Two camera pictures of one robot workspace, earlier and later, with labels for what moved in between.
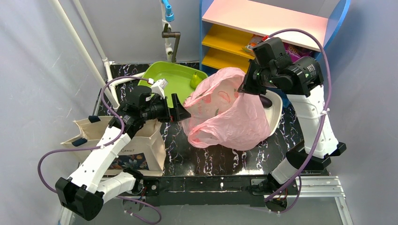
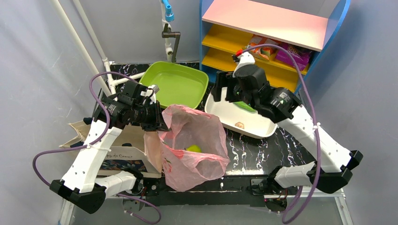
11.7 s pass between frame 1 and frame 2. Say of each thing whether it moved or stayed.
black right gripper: moved
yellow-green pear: moved
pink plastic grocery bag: moved
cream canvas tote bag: stayed
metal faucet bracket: stayed
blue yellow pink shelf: stayed
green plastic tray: stayed
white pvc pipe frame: stayed
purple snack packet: stayed
